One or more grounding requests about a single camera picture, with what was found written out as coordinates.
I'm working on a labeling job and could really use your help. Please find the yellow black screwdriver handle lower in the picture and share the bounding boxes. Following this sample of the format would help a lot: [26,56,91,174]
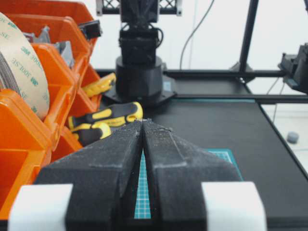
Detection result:
[71,123,112,147]

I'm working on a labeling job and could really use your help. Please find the black device at right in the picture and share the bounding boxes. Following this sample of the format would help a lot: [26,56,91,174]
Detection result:
[278,43,308,94]

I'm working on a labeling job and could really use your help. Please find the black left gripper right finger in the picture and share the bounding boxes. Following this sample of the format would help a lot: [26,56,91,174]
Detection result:
[142,120,267,231]

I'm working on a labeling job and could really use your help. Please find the black aluminium frame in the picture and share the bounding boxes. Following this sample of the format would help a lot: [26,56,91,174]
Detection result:
[96,0,308,104]

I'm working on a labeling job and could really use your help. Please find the grey cable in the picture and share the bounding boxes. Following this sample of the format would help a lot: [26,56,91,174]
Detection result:
[180,0,215,70]

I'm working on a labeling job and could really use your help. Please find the grey metal corner brackets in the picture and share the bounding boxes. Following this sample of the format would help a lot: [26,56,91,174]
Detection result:
[23,26,75,69]

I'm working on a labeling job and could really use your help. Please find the green cutting mat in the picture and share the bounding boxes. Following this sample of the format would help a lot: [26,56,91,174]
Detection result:
[133,148,244,219]

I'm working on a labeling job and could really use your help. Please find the yellow black screwdriver handle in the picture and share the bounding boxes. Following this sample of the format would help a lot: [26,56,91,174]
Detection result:
[68,102,143,129]
[71,123,112,147]

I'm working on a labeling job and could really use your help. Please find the yellow black screwdriver handle upper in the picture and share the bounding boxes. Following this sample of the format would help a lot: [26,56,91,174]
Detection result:
[68,102,143,129]

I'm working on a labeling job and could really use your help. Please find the black connector block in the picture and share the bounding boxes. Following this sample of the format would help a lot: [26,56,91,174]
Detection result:
[78,20,103,40]

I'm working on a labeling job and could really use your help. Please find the orange plastic bin rack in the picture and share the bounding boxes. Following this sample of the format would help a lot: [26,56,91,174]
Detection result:
[0,0,101,222]

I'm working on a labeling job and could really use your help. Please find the small grey cap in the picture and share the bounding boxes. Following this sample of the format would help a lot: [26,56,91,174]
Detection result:
[287,131,299,144]

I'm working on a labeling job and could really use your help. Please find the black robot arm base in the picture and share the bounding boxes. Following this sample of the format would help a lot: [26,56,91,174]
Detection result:
[105,0,177,106]

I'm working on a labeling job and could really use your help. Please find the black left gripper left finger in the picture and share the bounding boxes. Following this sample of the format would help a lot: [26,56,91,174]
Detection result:
[8,120,142,231]

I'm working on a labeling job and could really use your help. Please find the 3M tape roll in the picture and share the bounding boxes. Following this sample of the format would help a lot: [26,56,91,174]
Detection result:
[0,13,50,120]

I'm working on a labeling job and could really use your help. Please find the yellow utility knife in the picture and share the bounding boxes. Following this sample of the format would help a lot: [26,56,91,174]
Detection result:
[82,73,116,98]

